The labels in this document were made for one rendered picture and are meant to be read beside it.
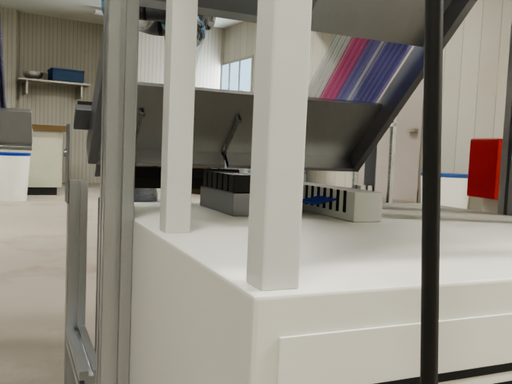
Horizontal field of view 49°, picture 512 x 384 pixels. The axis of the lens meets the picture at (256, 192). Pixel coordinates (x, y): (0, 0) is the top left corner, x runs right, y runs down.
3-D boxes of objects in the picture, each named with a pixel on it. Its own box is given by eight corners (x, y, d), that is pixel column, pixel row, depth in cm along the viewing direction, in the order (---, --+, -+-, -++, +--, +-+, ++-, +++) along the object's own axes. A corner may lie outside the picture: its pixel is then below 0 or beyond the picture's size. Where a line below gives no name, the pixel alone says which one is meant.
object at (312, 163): (97, 164, 123) (94, 140, 127) (351, 171, 149) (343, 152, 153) (97, 161, 122) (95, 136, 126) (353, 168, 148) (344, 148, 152)
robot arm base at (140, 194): (103, 197, 181) (104, 166, 180) (148, 196, 188) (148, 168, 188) (116, 202, 168) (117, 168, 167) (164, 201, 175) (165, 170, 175)
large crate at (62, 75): (78, 85, 1020) (79, 73, 1018) (84, 83, 984) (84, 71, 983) (46, 82, 992) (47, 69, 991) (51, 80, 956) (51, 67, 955)
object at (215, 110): (97, 152, 123) (95, 141, 125) (350, 161, 150) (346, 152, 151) (108, 87, 110) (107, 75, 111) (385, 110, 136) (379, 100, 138)
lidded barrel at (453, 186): (446, 237, 521) (449, 174, 517) (405, 229, 564) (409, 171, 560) (479, 235, 547) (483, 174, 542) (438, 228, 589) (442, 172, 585)
